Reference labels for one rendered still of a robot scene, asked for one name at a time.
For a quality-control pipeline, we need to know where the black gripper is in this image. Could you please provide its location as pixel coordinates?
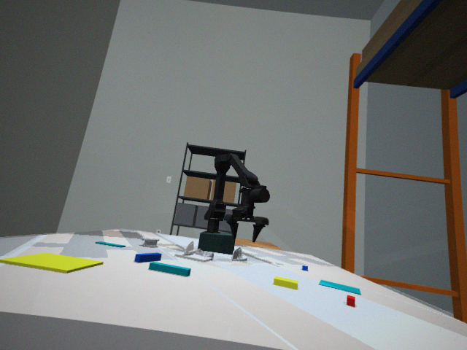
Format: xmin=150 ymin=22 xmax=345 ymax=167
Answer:
xmin=224 ymin=202 xmax=269 ymax=242

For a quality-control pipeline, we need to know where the small red block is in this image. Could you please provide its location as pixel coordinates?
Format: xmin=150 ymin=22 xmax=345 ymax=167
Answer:
xmin=347 ymin=295 xmax=355 ymax=308

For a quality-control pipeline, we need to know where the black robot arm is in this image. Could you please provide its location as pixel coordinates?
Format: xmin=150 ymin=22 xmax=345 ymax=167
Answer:
xmin=204 ymin=153 xmax=270 ymax=233

